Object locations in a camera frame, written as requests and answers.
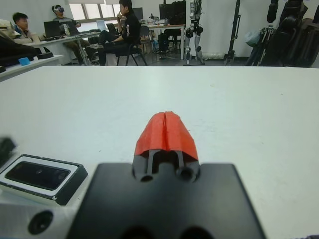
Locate black computer tower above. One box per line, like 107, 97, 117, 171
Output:
158, 33, 170, 52

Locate cream fabric bundle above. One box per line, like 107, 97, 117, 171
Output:
0, 19, 16, 38

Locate large black humanoid robot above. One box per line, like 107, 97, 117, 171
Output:
245, 0, 319, 68

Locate window with grey frame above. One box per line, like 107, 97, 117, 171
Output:
68, 2, 120, 20

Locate small black monitor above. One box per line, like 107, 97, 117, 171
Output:
132, 7, 144, 20

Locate black case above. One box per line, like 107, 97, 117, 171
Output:
0, 37, 38, 67

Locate black office chair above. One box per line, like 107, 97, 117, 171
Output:
116, 26, 150, 66

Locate dark open laptop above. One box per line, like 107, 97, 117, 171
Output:
106, 23, 120, 36

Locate black hoist stand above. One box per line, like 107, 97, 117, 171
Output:
223, 0, 243, 66

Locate silver humanoid robot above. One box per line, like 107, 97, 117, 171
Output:
183, 0, 206, 66

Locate black open laptop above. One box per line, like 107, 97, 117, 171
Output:
44, 21, 62, 38

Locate pale plastic bag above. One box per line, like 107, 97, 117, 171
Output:
244, 31, 261, 47

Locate white side table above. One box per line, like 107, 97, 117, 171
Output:
0, 54, 65, 83

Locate glossy black box lid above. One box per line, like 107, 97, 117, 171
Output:
0, 136, 17, 167

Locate white foam roll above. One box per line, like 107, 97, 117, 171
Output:
203, 52, 226, 60

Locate white desk with monitor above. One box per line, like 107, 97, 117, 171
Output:
146, 23, 187, 61

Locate person wearing VR headset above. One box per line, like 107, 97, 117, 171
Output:
51, 4, 92, 66

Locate white camera box base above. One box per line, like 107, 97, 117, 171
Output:
0, 154, 88, 206

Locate person in beige jacket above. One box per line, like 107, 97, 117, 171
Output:
12, 12, 43, 47

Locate long white desk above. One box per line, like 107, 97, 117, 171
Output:
26, 31, 110, 66

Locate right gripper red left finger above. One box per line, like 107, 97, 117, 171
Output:
132, 111, 167, 182

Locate person in black sweater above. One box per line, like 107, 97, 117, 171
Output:
98, 0, 142, 66

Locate black computer monitor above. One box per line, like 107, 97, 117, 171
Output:
159, 1, 187, 20

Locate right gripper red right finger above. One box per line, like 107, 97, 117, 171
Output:
164, 110, 200, 183

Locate black bag on desk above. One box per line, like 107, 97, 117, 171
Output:
169, 13, 186, 25

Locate folded black tripods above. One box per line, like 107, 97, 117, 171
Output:
245, 27, 275, 67

